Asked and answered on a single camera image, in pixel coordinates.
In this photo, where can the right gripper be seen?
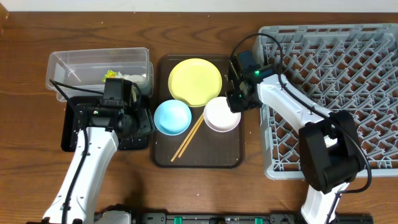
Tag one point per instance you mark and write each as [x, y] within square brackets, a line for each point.
[234, 100]

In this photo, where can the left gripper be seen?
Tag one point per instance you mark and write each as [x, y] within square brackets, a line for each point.
[146, 121]

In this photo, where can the blue bowl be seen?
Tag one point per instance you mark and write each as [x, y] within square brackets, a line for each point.
[172, 117]

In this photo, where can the yellow plate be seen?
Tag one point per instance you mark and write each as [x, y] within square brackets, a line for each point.
[195, 81]

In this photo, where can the green snack wrapper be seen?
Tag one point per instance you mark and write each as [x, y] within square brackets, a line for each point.
[110, 74]

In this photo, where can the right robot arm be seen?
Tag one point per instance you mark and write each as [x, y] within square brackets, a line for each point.
[330, 152]

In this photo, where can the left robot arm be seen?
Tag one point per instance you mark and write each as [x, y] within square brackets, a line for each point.
[103, 125]

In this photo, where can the grey dishwasher rack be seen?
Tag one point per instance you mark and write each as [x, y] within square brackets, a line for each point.
[350, 67]

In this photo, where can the pink bowl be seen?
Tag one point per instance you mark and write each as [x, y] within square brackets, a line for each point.
[219, 117]

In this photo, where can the brown serving tray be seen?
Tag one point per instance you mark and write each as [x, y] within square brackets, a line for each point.
[208, 149]

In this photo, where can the black plastic bin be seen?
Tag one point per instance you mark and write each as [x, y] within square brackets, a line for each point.
[71, 128]

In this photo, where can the clear plastic bin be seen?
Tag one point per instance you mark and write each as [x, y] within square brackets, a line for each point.
[86, 68]

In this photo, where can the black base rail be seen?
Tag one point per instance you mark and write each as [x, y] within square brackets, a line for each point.
[202, 219]

